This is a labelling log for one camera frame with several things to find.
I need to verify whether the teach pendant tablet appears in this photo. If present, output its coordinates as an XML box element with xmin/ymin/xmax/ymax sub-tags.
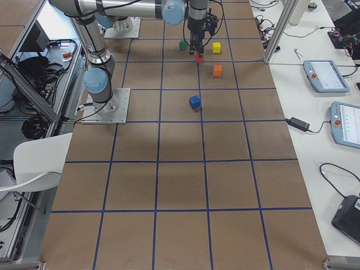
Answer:
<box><xmin>303</xmin><ymin>60</ymin><xmax>350</xmax><ymax>93</ymax></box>
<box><xmin>330</xmin><ymin>102</ymin><xmax>359</xmax><ymax>149</ymax></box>

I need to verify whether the yellow wooden block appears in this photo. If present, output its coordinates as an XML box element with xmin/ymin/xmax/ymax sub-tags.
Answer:
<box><xmin>211</xmin><ymin>42</ymin><xmax>222</xmax><ymax>54</ymax></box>

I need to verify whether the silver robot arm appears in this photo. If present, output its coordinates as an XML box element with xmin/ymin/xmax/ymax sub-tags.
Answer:
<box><xmin>52</xmin><ymin>1</ymin><xmax>219</xmax><ymax>114</ymax></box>

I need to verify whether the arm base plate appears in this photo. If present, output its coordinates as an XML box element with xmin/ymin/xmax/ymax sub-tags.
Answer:
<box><xmin>104</xmin><ymin>17</ymin><xmax>141</xmax><ymax>39</ymax></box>
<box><xmin>81</xmin><ymin>88</ymin><xmax>131</xmax><ymax>124</ymax></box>

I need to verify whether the lower teach pendant tablet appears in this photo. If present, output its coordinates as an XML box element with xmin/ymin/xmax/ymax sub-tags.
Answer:
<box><xmin>330</xmin><ymin>102</ymin><xmax>359</xmax><ymax>149</ymax></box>

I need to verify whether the black laptop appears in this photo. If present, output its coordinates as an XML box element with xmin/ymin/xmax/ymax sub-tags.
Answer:
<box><xmin>331</xmin><ymin>195</ymin><xmax>359</xmax><ymax>245</ymax></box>

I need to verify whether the aluminium frame post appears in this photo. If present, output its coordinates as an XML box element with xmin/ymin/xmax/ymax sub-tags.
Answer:
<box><xmin>263</xmin><ymin>0</ymin><xmax>298</xmax><ymax>64</ymax></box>

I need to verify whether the orange wooden block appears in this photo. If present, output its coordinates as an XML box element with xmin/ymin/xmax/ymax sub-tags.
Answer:
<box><xmin>213</xmin><ymin>65</ymin><xmax>223</xmax><ymax>77</ymax></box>

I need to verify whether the white plastic chair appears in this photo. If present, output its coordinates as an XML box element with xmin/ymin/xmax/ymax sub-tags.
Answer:
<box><xmin>1</xmin><ymin>133</ymin><xmax>73</xmax><ymax>192</ymax></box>

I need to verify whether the red wooden block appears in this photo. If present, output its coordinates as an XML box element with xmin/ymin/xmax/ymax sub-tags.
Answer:
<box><xmin>194</xmin><ymin>51</ymin><xmax>205</xmax><ymax>64</ymax></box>

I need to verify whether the white cylinder roll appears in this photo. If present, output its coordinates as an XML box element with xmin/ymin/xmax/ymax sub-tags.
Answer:
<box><xmin>289</xmin><ymin>0</ymin><xmax>309</xmax><ymax>26</ymax></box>

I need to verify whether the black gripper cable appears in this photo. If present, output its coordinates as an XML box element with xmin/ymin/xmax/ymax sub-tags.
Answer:
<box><xmin>182</xmin><ymin>0</ymin><xmax>224</xmax><ymax>48</ymax></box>

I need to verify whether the upper teach pendant tablet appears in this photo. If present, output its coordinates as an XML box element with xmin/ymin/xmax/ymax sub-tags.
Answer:
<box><xmin>303</xmin><ymin>60</ymin><xmax>350</xmax><ymax>93</ymax></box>

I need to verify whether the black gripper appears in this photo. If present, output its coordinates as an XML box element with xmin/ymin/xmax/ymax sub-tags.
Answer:
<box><xmin>187</xmin><ymin>15</ymin><xmax>218</xmax><ymax>55</ymax></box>

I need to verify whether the green wooden block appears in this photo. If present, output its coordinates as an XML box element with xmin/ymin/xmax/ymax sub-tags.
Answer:
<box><xmin>179</xmin><ymin>39</ymin><xmax>188</xmax><ymax>51</ymax></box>

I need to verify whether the black power adapter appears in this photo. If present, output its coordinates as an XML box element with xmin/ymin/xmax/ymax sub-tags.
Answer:
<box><xmin>286</xmin><ymin>117</ymin><xmax>310</xmax><ymax>132</ymax></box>

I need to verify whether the brown paper table mat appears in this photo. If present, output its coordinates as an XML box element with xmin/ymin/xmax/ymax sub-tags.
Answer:
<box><xmin>40</xmin><ymin>1</ymin><xmax>326</xmax><ymax>269</ymax></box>

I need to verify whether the blue wooden block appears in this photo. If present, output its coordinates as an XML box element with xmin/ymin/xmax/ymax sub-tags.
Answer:
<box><xmin>189</xmin><ymin>95</ymin><xmax>201</xmax><ymax>110</ymax></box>

